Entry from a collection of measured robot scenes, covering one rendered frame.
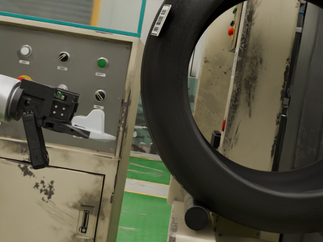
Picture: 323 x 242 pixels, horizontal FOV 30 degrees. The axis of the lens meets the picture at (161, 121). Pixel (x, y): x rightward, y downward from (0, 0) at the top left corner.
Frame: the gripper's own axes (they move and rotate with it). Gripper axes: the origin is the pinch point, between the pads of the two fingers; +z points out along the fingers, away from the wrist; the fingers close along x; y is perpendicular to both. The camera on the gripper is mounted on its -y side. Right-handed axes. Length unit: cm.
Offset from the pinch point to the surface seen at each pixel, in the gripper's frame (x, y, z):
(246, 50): 27.6, 27.6, 23.5
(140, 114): 910, -43, -47
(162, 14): -10.3, 26.0, 4.0
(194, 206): -8.8, -6.3, 19.7
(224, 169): -12.4, 2.4, 22.6
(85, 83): 65, 8, -18
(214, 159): -12.4, 3.6, 20.3
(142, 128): 910, -64, -36
